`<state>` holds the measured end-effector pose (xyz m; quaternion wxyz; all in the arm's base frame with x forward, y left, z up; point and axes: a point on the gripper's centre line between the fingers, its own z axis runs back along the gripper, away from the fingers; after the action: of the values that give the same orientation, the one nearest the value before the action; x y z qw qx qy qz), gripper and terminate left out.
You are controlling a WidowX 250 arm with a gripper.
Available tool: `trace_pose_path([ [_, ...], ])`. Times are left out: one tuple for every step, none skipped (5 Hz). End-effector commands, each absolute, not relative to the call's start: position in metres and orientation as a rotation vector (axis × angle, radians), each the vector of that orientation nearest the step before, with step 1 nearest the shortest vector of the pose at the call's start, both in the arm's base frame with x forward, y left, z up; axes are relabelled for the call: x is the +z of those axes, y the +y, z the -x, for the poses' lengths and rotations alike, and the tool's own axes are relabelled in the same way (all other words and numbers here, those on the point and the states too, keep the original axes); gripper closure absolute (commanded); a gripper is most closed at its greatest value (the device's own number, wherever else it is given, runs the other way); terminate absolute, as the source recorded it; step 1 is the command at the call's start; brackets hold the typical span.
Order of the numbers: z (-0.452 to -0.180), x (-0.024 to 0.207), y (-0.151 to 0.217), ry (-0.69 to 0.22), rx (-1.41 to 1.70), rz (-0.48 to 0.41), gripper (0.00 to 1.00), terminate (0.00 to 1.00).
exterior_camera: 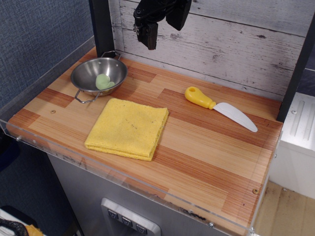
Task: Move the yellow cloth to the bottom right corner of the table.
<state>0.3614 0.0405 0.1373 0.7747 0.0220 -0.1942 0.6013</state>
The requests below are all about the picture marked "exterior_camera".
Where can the grey toy fridge front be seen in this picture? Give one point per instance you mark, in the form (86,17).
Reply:
(148,202)

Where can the white toy sink counter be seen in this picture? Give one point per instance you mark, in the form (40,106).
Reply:
(294,164)

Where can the yellow handled toy knife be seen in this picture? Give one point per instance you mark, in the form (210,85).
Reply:
(196,96)

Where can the black vertical post right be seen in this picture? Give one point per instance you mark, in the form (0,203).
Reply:
(298,72)

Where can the black vertical post left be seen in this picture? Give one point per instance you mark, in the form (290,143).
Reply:
(102,28)

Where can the black and yellow object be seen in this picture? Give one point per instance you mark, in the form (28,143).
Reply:
(20,229)

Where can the green toy vegetable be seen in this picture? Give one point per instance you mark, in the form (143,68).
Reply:
(103,82)

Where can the yellow cloth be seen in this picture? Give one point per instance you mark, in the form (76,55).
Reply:
(127,129)

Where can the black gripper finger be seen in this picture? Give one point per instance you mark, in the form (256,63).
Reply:
(178,14)
(147,34)

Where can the steel bowl with handles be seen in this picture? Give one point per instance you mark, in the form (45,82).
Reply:
(84,75)

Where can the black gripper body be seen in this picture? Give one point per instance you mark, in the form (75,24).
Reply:
(152,11)

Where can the clear acrylic table guard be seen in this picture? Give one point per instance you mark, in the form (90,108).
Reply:
(195,142)

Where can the black vertical post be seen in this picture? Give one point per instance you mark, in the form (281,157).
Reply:
(298,72)
(102,28)

